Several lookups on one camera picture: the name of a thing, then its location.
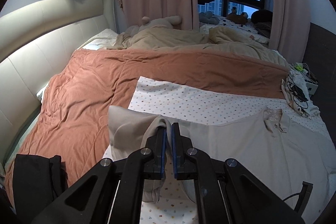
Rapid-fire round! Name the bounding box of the black garment on bed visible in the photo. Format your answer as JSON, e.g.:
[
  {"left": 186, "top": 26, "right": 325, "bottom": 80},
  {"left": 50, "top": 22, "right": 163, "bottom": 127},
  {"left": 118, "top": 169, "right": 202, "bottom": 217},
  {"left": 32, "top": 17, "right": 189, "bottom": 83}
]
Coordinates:
[{"left": 13, "top": 154, "right": 68, "bottom": 223}]

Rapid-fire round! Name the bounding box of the yellow green item on cabinet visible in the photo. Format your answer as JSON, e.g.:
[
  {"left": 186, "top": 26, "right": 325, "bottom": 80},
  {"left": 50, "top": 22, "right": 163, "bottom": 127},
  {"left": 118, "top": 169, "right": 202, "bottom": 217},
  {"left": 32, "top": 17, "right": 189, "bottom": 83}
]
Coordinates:
[{"left": 293, "top": 63, "right": 304, "bottom": 72}]

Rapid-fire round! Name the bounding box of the black cable bundle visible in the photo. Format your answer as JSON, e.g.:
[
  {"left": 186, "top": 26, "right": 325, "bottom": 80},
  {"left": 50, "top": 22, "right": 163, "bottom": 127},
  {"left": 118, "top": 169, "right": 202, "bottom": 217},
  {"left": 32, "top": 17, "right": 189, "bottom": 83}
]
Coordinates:
[{"left": 286, "top": 73, "right": 310, "bottom": 110}]

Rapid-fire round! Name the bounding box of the beige blanket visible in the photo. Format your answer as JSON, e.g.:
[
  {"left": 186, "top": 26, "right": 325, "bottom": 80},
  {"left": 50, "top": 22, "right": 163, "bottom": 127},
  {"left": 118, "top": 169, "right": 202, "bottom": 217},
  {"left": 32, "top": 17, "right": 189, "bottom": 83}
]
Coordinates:
[{"left": 108, "top": 26, "right": 289, "bottom": 68}]

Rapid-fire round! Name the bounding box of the cream padded headboard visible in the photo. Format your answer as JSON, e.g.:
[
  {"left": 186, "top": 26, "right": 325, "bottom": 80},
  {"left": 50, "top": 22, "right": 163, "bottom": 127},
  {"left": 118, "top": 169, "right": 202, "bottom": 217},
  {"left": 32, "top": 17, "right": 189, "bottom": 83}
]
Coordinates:
[{"left": 1, "top": 0, "right": 117, "bottom": 164}]

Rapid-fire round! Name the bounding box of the white pillow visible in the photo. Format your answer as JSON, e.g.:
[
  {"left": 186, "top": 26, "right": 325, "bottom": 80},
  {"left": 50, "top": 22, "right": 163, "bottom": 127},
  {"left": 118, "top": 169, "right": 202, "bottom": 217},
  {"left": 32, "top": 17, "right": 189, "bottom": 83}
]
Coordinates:
[{"left": 79, "top": 28, "right": 118, "bottom": 51}]

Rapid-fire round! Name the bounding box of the rust orange quilt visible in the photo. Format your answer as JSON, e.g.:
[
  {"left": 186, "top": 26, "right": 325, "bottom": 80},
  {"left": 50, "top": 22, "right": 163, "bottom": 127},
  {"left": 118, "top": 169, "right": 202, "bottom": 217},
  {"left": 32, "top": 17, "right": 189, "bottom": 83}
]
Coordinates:
[{"left": 19, "top": 49, "right": 288, "bottom": 184}]

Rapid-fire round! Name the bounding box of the cream cloth under cables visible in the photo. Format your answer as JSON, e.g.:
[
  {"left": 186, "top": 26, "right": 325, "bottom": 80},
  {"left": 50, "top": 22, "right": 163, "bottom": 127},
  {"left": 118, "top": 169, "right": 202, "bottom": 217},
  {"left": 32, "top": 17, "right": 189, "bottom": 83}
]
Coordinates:
[{"left": 281, "top": 69, "right": 320, "bottom": 119}]

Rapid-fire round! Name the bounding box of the floral dotted white bedsheet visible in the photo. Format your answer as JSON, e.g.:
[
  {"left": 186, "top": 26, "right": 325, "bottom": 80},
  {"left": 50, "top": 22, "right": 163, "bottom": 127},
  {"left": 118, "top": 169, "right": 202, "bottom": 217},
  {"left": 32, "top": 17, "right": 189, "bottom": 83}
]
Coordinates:
[{"left": 102, "top": 76, "right": 329, "bottom": 224}]

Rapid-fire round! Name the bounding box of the pink curtain right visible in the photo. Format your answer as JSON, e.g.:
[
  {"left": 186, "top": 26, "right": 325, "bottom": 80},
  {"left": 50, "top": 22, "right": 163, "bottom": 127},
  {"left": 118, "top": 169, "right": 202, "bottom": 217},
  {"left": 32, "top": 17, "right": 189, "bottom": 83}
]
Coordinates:
[{"left": 269, "top": 0, "right": 311, "bottom": 63}]

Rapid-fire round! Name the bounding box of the beige zip jacket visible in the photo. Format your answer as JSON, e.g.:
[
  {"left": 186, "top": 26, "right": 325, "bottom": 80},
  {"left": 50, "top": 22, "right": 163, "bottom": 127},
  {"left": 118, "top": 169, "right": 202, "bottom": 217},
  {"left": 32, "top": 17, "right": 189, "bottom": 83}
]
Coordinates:
[{"left": 108, "top": 106, "right": 335, "bottom": 223}]

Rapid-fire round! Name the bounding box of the white bedside drawer cabinet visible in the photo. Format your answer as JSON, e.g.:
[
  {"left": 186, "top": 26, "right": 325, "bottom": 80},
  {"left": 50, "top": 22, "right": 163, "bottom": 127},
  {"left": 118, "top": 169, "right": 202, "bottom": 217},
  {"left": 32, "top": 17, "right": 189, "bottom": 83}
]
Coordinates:
[{"left": 290, "top": 63, "right": 318, "bottom": 97}]

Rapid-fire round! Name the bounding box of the plush toy on sill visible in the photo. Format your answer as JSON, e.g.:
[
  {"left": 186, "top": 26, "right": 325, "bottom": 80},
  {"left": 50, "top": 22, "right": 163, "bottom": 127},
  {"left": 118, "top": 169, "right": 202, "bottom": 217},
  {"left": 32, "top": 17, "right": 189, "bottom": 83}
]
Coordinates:
[{"left": 226, "top": 7, "right": 248, "bottom": 25}]

